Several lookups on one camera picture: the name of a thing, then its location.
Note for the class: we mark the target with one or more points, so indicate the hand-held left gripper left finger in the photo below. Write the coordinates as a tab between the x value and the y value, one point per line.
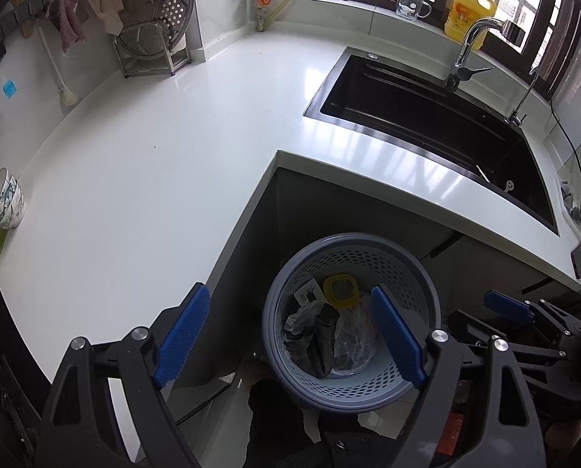
183	336

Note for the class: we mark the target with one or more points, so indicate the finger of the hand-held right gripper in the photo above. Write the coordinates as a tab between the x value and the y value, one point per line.
529	365
507	304

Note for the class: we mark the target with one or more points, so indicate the thin chrome water tap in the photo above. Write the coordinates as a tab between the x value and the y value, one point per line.
522	102

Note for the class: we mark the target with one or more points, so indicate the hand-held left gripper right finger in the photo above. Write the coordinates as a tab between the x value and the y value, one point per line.
397	336

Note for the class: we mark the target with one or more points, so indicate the white printed card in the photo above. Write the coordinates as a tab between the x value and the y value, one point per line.
309	293

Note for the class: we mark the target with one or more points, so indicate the yellow detergent bottle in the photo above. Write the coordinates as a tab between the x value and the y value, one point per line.
466	14

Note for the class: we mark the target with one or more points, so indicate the yellow-rimmed clear lid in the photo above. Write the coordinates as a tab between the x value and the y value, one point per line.
341	292

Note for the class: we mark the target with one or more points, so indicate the black wall hook rail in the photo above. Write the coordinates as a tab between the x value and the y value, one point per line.
8	19

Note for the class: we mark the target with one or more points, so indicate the black smartphone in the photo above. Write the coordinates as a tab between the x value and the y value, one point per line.
579	259

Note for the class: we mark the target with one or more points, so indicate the dark green cloth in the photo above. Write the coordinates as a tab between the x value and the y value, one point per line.
322	346

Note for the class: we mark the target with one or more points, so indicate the pink fluffy towel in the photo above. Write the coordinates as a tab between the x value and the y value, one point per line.
66	17

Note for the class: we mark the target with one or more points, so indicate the clear plastic bag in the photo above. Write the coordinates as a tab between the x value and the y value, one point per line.
351	336

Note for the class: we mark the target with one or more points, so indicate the clear glass mug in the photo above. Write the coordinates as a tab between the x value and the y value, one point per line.
412	5

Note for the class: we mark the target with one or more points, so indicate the black kitchen sink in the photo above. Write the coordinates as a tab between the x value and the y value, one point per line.
417	117

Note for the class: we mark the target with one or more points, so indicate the blue wall sticker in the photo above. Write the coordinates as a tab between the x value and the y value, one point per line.
9	88

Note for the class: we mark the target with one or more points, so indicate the grey base cabinet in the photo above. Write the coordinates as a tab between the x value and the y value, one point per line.
329	204

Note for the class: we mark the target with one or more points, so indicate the metal dish rack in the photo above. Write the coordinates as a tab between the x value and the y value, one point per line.
168	61

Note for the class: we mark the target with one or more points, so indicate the chrome kitchen faucet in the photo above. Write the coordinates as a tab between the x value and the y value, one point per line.
471	39

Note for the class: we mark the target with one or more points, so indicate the perforated metal steamer tray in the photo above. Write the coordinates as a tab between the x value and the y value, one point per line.
166	0

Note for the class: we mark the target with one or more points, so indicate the beige hanging cloth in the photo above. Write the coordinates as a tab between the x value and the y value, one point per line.
105	0

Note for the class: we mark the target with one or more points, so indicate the blue-grey perforated basket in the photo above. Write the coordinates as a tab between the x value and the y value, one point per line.
319	395

